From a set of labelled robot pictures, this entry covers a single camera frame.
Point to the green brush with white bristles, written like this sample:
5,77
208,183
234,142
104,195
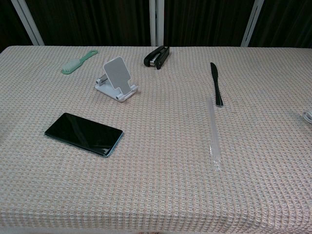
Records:
73,64

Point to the dark curtain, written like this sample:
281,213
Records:
97,22

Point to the black plastic knife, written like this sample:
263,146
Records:
215,84

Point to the clear plastic wrapped straw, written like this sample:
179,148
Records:
213,134

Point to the white metal frame post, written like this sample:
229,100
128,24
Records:
251,24
28,22
156,23

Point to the black stapler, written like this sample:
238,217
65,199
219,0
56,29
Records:
158,57

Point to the white folding phone stand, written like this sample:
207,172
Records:
117,75

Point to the beige waffle-weave tablecloth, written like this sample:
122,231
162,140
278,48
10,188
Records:
156,170

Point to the black smartphone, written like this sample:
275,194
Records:
83,132

